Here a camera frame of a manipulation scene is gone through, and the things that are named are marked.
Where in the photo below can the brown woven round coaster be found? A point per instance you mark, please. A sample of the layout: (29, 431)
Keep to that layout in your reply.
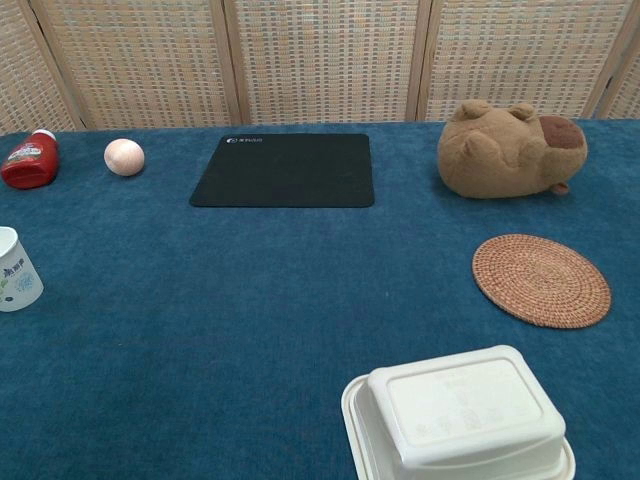
(542, 281)

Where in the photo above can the pale pink ball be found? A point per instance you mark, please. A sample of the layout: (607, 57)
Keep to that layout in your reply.
(124, 157)

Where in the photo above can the blue table cloth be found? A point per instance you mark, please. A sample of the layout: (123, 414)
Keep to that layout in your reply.
(225, 310)

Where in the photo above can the black mouse pad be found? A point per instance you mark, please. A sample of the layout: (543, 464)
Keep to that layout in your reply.
(285, 172)

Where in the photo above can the white paper cup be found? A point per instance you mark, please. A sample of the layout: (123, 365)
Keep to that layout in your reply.
(17, 272)

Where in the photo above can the red ketchup bottle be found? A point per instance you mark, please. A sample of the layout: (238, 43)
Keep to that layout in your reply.
(29, 162)

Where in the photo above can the white takeout food box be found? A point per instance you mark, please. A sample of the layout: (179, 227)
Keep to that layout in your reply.
(460, 415)

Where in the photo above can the brown capybara plush toy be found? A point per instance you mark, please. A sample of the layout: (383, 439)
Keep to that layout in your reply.
(495, 160)

